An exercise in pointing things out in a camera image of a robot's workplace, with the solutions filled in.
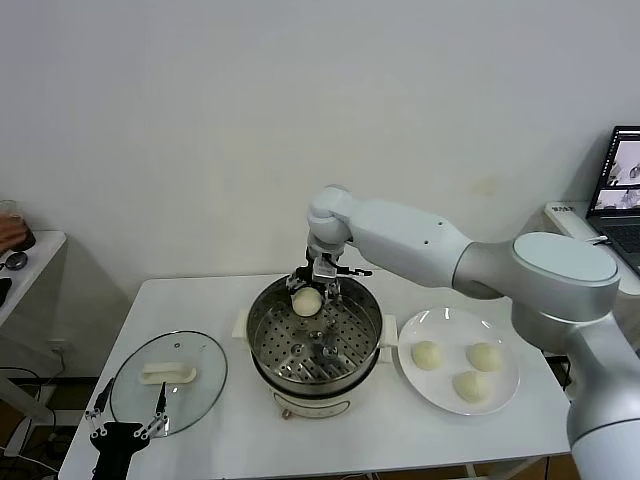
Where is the perforated steel steamer basket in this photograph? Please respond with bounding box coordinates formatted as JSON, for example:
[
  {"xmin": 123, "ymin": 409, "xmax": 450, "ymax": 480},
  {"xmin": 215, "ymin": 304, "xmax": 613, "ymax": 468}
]
[{"xmin": 247, "ymin": 270, "xmax": 385, "ymax": 396}]

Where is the white electric cooker pot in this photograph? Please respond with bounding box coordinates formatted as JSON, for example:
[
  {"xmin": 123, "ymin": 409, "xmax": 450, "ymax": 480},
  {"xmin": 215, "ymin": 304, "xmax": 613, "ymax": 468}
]
[{"xmin": 232, "ymin": 309, "xmax": 399, "ymax": 419}]

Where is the black floor cable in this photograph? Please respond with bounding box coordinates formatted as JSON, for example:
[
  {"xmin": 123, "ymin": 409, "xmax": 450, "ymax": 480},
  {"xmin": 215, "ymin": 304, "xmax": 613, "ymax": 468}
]
[{"xmin": 0, "ymin": 367, "xmax": 56, "ymax": 389}]

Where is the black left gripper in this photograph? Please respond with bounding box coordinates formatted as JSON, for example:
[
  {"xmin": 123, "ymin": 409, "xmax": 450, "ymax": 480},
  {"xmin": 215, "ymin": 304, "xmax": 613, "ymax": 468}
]
[{"xmin": 83, "ymin": 378, "xmax": 169, "ymax": 480}]

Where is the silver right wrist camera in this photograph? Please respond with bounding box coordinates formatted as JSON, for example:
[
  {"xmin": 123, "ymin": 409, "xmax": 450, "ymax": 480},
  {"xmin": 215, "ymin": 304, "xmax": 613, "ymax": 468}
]
[{"xmin": 310, "ymin": 255, "xmax": 340, "ymax": 285}]

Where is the plastic cup of dark drink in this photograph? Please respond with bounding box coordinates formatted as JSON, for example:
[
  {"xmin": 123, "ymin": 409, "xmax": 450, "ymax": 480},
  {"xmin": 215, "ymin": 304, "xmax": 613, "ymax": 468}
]
[{"xmin": 0, "ymin": 199, "xmax": 37, "ymax": 249}]

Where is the glass lid with white handle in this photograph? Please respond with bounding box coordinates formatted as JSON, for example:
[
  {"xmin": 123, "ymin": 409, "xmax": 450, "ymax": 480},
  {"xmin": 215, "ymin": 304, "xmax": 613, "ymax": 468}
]
[{"xmin": 108, "ymin": 329, "xmax": 229, "ymax": 440}]

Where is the person's hand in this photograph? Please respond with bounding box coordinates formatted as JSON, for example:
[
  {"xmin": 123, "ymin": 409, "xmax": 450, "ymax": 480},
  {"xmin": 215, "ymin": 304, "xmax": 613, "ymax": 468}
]
[{"xmin": 0, "ymin": 209, "xmax": 25, "ymax": 251}]

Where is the white side table with label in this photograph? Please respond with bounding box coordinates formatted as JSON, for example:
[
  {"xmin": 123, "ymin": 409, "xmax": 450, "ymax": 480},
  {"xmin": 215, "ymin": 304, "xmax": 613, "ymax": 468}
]
[{"xmin": 543, "ymin": 201, "xmax": 640, "ymax": 296}]

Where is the white steamed baozi bun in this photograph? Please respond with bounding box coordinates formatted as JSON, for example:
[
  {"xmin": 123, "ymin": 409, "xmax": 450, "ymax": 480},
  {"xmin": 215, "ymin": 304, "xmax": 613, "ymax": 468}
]
[
  {"xmin": 291, "ymin": 287, "xmax": 323, "ymax": 318},
  {"xmin": 410, "ymin": 340, "xmax": 444, "ymax": 372},
  {"xmin": 452, "ymin": 370, "xmax": 494, "ymax": 403},
  {"xmin": 465, "ymin": 342, "xmax": 503, "ymax": 373}
]

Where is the white round plate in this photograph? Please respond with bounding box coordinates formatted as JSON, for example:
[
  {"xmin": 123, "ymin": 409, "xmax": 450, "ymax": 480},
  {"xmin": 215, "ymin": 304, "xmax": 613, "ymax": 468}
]
[{"xmin": 397, "ymin": 306, "xmax": 521, "ymax": 416}]

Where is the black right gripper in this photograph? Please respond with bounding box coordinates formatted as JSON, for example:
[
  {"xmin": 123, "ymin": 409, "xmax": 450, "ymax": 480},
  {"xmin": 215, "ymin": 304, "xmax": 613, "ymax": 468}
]
[{"xmin": 284, "ymin": 263, "xmax": 345, "ymax": 307}]

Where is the dark grey open laptop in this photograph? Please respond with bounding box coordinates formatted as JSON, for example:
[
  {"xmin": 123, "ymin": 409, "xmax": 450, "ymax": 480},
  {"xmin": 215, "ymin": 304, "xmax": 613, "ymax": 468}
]
[{"xmin": 584, "ymin": 125, "xmax": 640, "ymax": 279}]

